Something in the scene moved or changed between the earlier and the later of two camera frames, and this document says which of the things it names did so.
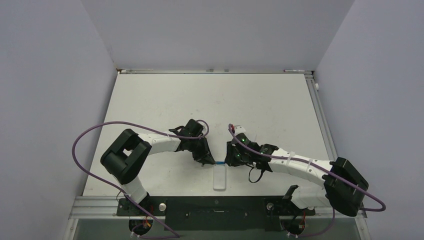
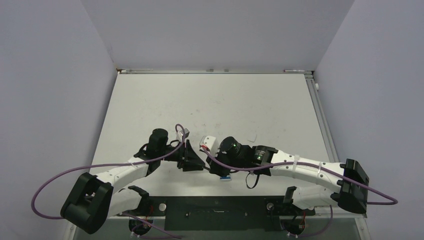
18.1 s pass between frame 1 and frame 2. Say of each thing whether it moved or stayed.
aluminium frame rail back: stayed
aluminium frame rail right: stayed
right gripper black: moved
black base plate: stayed
